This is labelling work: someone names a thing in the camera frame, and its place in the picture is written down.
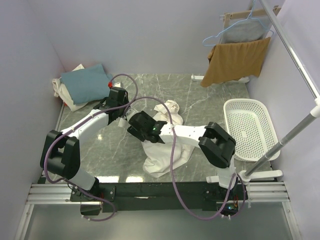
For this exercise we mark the wooden drying rack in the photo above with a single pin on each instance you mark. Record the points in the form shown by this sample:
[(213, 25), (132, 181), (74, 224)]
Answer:
[(229, 18)]

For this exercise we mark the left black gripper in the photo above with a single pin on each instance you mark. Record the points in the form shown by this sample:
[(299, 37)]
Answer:
[(126, 99)]

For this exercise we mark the light blue wire hanger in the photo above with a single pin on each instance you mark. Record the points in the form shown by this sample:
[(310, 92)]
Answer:
[(249, 16)]

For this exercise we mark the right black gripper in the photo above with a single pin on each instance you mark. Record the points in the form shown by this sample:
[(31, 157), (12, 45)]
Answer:
[(136, 134)]

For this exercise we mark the grey garment on rack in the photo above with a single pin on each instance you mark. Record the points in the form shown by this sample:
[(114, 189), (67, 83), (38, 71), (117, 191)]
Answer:
[(242, 32)]

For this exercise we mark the folded teal t-shirt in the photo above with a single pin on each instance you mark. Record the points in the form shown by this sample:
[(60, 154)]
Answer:
[(88, 84)]

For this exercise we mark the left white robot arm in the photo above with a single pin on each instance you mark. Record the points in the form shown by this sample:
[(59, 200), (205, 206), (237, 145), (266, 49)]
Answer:
[(61, 152)]

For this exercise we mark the white perforated plastic basket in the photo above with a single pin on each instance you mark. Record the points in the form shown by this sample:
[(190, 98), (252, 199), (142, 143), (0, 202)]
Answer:
[(249, 123)]

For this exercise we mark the silver clothes rail stand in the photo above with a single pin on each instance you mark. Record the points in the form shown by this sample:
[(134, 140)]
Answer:
[(284, 92)]

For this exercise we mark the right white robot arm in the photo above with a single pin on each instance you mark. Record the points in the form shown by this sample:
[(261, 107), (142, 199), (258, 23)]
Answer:
[(216, 144)]

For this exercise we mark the brown t-shirt on rack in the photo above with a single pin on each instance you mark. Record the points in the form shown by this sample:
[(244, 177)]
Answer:
[(233, 61)]

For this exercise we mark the white t-shirt red print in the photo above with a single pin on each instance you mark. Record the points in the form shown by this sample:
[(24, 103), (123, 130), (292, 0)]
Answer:
[(158, 155)]

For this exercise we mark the folded cream t-shirt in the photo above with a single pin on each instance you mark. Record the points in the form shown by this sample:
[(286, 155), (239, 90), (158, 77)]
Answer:
[(60, 90)]

